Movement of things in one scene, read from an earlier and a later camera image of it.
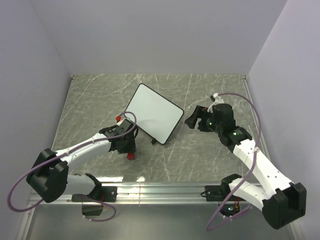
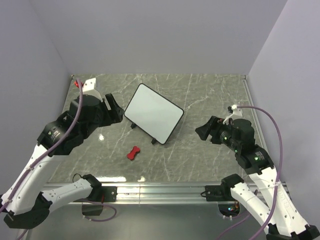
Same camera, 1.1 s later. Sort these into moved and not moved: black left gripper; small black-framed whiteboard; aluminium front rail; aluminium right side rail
Moved: black left gripper
Not moved: aluminium right side rail; small black-framed whiteboard; aluminium front rail
